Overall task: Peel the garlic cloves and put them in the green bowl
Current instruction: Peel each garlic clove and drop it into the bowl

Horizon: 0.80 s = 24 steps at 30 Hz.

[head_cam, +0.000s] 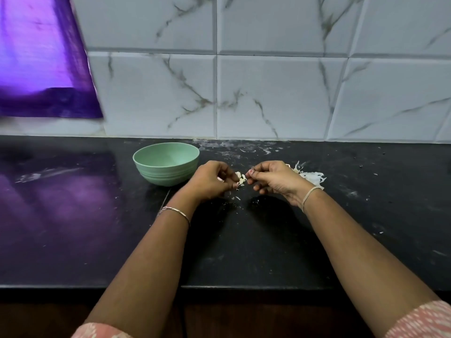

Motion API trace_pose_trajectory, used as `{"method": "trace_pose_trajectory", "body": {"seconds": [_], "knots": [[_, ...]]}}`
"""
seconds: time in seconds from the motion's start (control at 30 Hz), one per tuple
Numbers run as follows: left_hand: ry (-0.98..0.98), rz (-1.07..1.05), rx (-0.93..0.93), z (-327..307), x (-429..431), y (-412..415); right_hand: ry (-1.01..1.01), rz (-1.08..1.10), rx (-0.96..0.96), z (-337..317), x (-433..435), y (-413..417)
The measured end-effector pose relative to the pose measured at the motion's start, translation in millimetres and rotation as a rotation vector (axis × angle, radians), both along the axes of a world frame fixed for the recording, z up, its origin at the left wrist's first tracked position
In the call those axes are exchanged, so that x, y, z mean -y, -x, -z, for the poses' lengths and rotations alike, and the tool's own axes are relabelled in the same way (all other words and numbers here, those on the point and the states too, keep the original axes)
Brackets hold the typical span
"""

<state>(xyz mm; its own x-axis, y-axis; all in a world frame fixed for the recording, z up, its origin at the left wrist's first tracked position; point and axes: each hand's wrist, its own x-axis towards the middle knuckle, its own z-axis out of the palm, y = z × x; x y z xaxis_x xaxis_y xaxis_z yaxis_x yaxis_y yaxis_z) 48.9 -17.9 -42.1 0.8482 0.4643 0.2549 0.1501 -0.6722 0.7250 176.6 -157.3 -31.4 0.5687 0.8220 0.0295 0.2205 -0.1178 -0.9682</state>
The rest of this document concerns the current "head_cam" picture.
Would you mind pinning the pink patterned sleeve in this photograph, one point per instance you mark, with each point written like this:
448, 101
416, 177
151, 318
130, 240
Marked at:
100, 331
423, 321

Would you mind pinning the person's left forearm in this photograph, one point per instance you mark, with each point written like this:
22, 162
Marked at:
137, 267

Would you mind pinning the pink patterned left sleeve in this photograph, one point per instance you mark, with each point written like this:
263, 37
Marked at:
100, 331

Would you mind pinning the person's right hand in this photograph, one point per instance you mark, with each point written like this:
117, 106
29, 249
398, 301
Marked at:
278, 178

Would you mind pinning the pile of white garlic peels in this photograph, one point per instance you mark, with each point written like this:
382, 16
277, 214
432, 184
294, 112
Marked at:
310, 176

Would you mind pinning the purple cloth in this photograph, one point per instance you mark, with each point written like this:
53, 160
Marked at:
42, 56

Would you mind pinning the person's left hand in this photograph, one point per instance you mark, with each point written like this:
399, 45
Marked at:
204, 181

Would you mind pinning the white garlic bulb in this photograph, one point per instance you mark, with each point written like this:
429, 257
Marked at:
240, 178

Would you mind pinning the mint green bowl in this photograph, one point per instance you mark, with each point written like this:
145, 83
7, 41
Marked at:
165, 162

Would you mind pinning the pink patterned right sleeve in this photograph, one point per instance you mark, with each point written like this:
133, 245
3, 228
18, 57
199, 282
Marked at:
423, 321

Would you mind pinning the person's right forearm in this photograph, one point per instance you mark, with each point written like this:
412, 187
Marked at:
370, 260

